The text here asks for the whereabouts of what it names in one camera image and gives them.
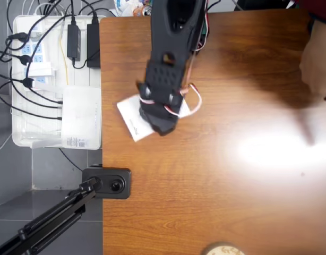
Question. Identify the white plug adapter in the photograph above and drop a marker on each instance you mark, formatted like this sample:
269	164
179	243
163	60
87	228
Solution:
39	69

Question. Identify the wide black power adapter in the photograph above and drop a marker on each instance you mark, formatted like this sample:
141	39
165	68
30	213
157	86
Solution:
93	45

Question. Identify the orange white mouse box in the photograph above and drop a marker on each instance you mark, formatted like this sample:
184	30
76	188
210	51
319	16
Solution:
131	117

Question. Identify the colourful printed bowl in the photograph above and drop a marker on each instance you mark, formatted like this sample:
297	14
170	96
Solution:
131	8

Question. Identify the seated person body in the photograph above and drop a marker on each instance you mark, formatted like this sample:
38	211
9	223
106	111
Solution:
319	10

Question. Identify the slim black power adapter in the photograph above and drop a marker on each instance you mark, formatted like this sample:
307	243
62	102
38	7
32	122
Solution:
74	42

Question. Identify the white router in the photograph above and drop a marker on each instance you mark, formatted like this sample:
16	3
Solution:
80	117

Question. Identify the black office chair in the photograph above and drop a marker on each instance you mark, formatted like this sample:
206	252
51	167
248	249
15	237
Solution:
258	4

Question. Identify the white power strip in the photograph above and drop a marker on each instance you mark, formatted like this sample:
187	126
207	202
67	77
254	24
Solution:
37	49

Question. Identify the person bare hand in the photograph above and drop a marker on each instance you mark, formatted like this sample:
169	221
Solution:
317	66

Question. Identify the clear plastic box with electronics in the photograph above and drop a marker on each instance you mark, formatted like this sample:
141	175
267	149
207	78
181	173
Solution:
19	127

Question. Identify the round wooden coaster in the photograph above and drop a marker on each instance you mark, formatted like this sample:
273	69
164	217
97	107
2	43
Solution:
224	249

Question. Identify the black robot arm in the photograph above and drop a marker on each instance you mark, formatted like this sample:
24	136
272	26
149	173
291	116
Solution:
176	32

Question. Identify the black stand base with post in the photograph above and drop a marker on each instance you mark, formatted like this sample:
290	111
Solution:
118	186

